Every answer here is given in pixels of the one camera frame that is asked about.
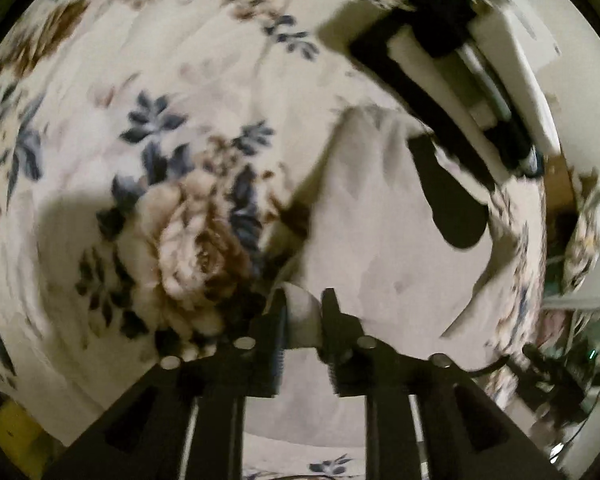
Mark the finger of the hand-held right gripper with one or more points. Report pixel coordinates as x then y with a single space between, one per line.
452 210
430 105

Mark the floral cloth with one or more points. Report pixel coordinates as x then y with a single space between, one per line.
592 230

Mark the yellow object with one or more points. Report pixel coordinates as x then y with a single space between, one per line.
17 435

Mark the small white garment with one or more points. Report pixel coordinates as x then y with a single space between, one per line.
380 220

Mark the floral blanket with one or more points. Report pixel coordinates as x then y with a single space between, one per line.
130 125

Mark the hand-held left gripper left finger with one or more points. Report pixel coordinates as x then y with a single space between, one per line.
279 360

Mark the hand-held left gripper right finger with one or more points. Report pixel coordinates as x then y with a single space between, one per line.
334 360

